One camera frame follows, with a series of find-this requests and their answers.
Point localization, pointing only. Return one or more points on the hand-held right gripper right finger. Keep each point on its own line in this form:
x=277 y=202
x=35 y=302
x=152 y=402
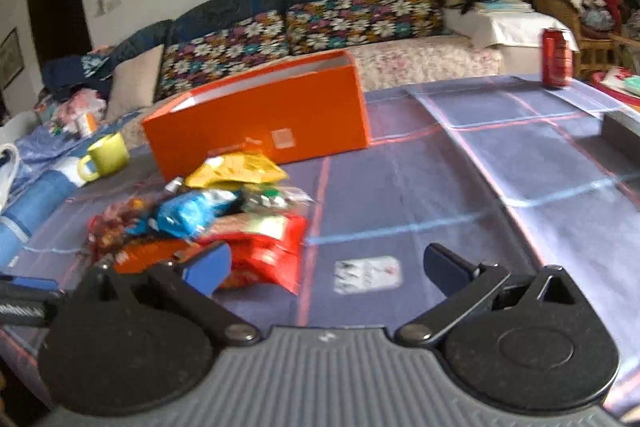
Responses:
x=445 y=267

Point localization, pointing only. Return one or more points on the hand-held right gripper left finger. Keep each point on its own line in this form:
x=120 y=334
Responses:
x=207 y=264

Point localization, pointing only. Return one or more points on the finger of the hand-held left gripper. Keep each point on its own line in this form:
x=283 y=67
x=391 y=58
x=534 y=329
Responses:
x=30 y=284

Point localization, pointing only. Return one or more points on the blue silver snack packet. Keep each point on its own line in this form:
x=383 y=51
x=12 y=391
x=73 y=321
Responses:
x=195 y=212

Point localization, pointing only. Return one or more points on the orange snack packet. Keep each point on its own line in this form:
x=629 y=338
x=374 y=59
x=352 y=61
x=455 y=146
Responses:
x=150 y=254

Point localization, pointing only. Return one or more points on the red snack packet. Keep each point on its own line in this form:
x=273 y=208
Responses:
x=265 y=247

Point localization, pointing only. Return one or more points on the dark green snack packet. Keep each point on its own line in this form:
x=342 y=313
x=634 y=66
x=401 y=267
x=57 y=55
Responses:
x=275 y=199

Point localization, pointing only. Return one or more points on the yellow crinkled chips packet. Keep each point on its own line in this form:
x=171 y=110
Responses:
x=235 y=169

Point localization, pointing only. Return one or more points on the orange cardboard box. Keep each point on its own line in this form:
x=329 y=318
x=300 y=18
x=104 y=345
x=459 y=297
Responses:
x=250 y=117

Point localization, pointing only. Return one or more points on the blue striped blanket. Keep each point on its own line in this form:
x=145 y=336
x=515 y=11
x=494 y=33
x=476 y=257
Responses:
x=35 y=202

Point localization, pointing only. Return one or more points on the white plastic bag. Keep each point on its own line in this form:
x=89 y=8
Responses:
x=7 y=172

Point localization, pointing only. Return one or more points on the yellow-green mug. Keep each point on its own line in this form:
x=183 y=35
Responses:
x=110 y=154

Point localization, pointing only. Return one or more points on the pink clutter pile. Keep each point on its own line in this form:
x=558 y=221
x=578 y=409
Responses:
x=80 y=107

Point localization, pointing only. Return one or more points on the beige pillow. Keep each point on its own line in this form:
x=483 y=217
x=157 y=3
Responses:
x=135 y=82

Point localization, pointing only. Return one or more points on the pink quilted sofa cover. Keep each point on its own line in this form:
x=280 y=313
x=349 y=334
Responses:
x=425 y=59

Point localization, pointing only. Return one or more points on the dark blue clothing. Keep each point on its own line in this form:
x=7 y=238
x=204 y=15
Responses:
x=65 y=74

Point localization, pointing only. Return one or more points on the floral cushion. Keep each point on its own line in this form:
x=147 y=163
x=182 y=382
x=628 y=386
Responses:
x=360 y=19
x=225 y=52

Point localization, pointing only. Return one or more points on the black rectangular box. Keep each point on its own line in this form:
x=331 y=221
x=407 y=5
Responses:
x=622 y=129

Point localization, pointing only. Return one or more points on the small framed picture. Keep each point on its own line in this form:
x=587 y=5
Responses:
x=11 y=59

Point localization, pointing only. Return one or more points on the red soda can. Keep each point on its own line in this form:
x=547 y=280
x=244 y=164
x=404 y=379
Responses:
x=557 y=59

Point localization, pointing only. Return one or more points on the yellow bin with red rim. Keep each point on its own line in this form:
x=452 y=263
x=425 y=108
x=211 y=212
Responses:
x=607 y=91

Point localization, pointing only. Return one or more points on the white paper with red print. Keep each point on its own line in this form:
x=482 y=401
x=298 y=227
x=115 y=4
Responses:
x=615 y=78

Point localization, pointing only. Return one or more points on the teal tissue packet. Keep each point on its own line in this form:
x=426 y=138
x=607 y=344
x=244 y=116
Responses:
x=632 y=84

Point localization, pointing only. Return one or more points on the wicker chair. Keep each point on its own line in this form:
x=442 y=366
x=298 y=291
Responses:
x=595 y=52

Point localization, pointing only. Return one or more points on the pale blue book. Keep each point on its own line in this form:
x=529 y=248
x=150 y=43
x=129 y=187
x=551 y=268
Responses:
x=502 y=6

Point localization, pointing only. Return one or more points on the pile of clothes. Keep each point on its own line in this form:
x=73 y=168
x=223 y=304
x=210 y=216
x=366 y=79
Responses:
x=631 y=2

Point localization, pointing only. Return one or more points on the wall switch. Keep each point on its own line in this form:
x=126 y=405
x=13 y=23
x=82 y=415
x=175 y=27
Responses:
x=108 y=4

